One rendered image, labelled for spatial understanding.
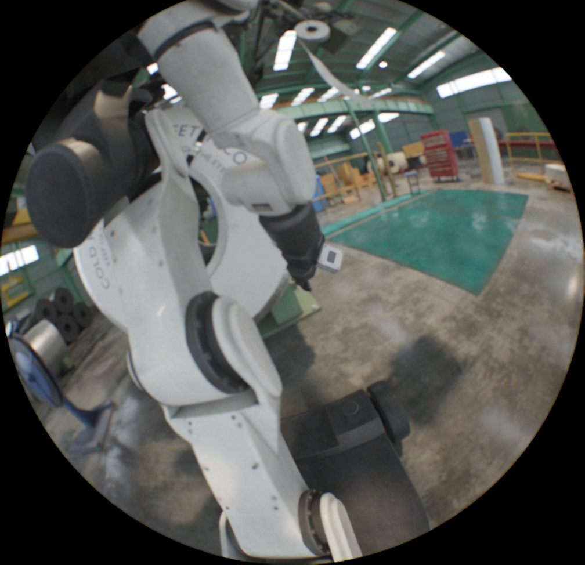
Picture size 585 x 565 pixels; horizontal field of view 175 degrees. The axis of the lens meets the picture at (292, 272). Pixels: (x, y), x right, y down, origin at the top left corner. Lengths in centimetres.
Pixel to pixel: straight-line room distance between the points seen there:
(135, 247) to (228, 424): 25
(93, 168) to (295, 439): 59
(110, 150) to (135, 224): 11
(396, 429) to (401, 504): 19
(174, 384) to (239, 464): 13
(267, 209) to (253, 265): 56
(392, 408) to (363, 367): 35
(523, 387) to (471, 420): 24
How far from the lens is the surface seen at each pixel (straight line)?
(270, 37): 150
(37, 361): 170
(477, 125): 458
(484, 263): 140
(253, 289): 83
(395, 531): 51
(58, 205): 23
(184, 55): 20
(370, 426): 48
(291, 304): 111
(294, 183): 21
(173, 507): 102
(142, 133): 33
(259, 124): 20
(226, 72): 21
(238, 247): 78
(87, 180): 20
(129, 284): 28
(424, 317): 97
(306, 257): 33
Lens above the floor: 67
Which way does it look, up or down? 21 degrees down
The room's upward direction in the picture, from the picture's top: 23 degrees counter-clockwise
